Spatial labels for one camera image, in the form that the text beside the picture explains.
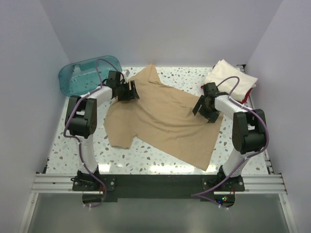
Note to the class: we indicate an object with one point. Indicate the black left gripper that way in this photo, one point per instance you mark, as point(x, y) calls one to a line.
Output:
point(129, 91)

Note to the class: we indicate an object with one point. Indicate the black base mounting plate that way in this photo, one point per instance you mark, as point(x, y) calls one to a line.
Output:
point(111, 188)

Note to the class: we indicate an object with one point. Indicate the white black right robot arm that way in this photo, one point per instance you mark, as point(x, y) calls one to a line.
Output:
point(250, 136)

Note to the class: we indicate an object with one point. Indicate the red folded t shirt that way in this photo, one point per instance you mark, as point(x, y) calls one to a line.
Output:
point(246, 96)

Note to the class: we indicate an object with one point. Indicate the cream folded t shirt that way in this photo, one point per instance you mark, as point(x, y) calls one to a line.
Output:
point(223, 70)

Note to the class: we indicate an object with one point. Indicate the beige t shirt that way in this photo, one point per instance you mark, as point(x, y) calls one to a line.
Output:
point(163, 118)

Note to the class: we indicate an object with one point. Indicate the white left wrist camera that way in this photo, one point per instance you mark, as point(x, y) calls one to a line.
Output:
point(126, 74)

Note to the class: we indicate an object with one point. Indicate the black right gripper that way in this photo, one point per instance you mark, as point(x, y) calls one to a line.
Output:
point(204, 108)

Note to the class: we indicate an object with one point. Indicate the teal transparent plastic bin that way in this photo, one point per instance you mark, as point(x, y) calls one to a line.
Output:
point(82, 77)

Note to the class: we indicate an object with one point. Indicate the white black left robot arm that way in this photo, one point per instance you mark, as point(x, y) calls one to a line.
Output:
point(81, 124)

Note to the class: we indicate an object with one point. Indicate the aluminium front rail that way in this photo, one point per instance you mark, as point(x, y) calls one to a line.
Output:
point(252, 184)

